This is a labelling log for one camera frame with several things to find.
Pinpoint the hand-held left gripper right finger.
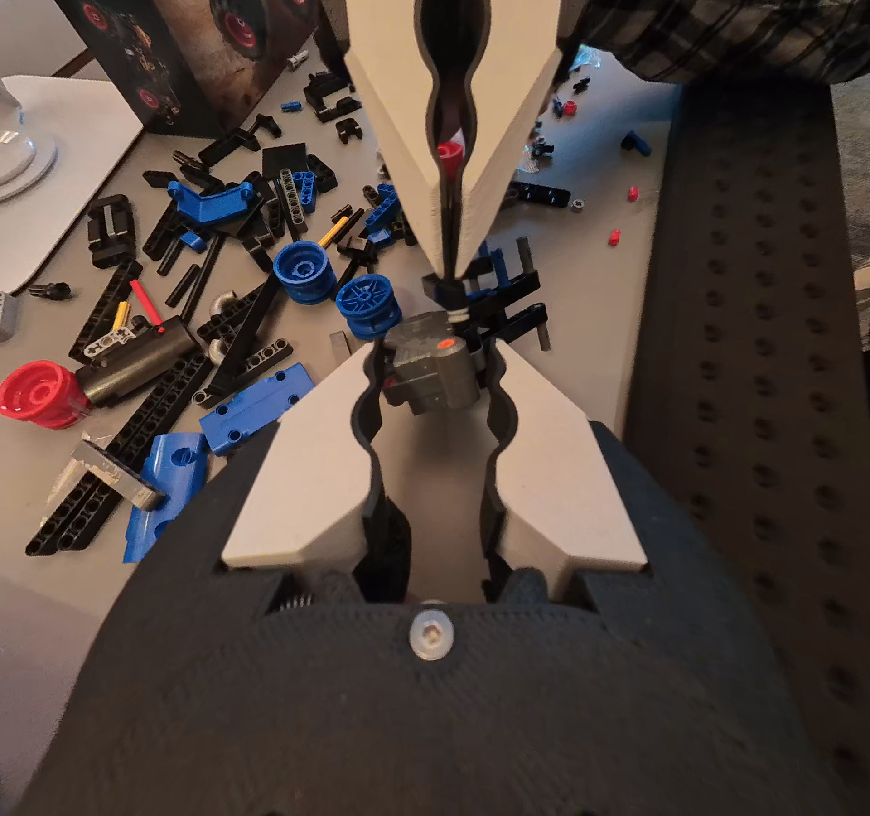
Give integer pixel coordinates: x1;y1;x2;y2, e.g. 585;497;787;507
481;339;650;604

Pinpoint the toy brick motor assembly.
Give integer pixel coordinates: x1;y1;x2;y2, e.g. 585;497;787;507
381;237;550;416

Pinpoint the blue curved toy panel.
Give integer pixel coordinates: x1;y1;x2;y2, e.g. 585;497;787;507
124;432;210;564

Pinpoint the red toy axle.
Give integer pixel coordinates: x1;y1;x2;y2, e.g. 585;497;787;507
129;278;166;336

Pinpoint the black toy cylinder piece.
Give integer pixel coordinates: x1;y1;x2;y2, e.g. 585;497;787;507
73;316;199;408

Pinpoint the pile of black toy beams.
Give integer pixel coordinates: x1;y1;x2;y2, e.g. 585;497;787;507
139;68;425;396

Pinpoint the black dimpled mat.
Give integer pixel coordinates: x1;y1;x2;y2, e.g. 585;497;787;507
622;78;870;816

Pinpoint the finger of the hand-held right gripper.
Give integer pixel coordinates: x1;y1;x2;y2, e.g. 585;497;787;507
450;0;570;280
338;0;453;280

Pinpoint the toy set box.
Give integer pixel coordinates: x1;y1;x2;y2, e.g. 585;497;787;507
17;0;320;137

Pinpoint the black L-shaped toy beam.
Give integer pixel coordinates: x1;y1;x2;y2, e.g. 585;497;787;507
193;338;295;410

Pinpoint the black toy frame piece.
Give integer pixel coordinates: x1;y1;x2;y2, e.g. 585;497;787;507
86;194;139;270

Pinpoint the blue toy wheel hub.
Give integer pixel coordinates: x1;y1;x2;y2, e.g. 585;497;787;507
273;240;337;305
335;274;403;341

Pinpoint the white book stand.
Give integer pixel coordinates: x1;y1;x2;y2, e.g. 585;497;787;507
0;75;145;295

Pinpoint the grey holed toy beam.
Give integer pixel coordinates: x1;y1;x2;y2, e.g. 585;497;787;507
277;168;310;234

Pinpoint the black flat toy panel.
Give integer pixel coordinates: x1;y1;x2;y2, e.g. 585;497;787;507
261;143;308;183

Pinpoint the grey desk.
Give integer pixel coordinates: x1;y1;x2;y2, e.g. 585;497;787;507
0;0;684;797

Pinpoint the long black toy beam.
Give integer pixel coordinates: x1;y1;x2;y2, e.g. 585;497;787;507
506;179;573;210
68;259;145;363

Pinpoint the white toy connector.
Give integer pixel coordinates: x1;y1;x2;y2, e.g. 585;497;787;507
85;325;140;357

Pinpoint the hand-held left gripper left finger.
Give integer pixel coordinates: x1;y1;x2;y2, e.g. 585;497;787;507
221;340;385;579

